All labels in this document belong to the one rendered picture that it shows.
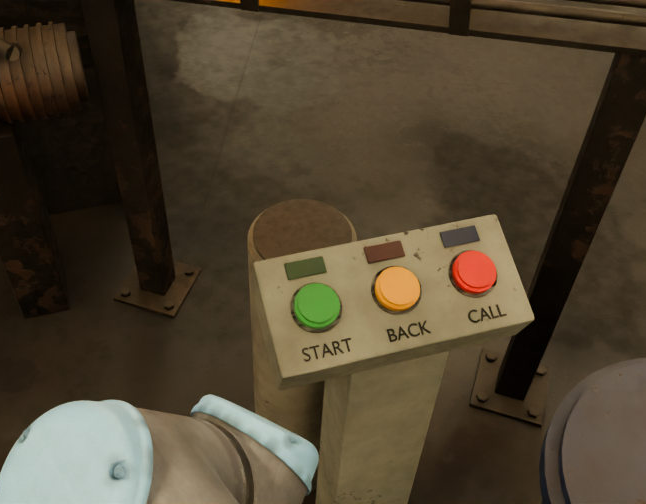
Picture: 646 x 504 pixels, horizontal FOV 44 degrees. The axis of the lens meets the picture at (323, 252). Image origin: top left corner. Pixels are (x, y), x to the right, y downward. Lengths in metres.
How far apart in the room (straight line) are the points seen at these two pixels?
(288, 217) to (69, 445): 0.53
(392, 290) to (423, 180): 1.02
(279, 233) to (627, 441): 0.42
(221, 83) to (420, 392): 1.27
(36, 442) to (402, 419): 0.50
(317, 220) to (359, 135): 0.94
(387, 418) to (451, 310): 0.16
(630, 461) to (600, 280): 0.78
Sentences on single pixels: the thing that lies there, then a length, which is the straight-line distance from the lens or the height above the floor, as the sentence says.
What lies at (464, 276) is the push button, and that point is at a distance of 0.73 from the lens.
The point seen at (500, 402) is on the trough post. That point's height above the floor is 0.01.
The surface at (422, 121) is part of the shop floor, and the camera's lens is 1.87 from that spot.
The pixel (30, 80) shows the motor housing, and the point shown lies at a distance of 1.16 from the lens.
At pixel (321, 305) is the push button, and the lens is 0.69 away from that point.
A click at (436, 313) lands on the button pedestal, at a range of 0.72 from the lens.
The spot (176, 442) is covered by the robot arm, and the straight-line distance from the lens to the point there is 0.43.
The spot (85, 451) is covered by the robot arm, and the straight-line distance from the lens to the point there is 0.40.
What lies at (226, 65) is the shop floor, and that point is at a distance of 2.01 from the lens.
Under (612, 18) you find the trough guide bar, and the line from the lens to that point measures 0.89.
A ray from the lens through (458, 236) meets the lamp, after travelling 0.76.
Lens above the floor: 1.15
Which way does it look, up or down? 48 degrees down
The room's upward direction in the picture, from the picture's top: 3 degrees clockwise
